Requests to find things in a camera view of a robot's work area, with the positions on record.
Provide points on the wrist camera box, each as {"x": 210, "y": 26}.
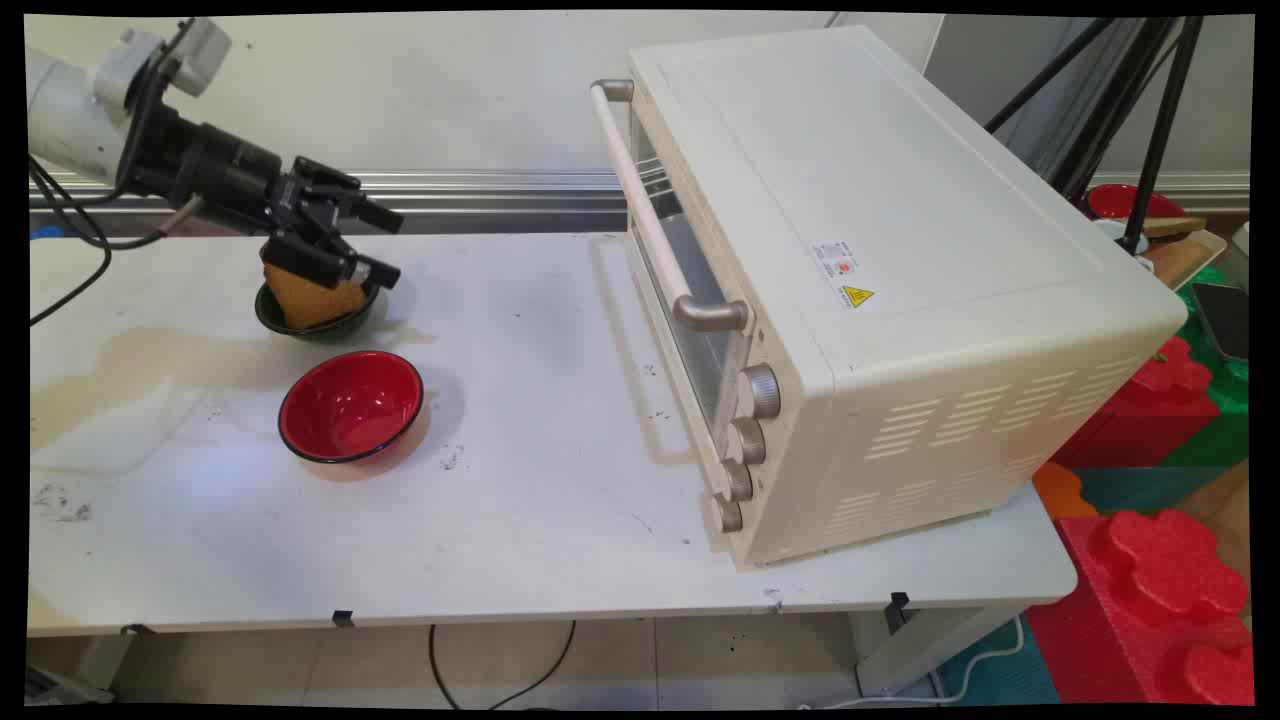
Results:
{"x": 165, "y": 58}

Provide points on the black camera tripod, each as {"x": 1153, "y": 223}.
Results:
{"x": 1120, "y": 110}

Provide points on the brown toast slice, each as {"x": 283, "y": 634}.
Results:
{"x": 311, "y": 296}

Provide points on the red bowl on tray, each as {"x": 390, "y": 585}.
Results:
{"x": 1132, "y": 201}

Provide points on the cream toaster oven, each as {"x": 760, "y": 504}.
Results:
{"x": 876, "y": 299}

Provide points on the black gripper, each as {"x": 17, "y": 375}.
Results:
{"x": 232, "y": 177}

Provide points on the beige tray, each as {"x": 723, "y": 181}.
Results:
{"x": 1178, "y": 250}

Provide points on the red foam block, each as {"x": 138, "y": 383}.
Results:
{"x": 1166, "y": 610}
{"x": 1150, "y": 410}

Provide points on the dark green bowl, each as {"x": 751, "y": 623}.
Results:
{"x": 312, "y": 322}

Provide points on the red bowl black rim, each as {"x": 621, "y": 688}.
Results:
{"x": 351, "y": 406}

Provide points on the dark grey baking pan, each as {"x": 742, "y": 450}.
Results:
{"x": 1224, "y": 319}

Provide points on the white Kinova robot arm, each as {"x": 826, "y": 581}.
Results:
{"x": 62, "y": 112}

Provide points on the green foam block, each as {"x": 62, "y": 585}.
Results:
{"x": 1210, "y": 430}

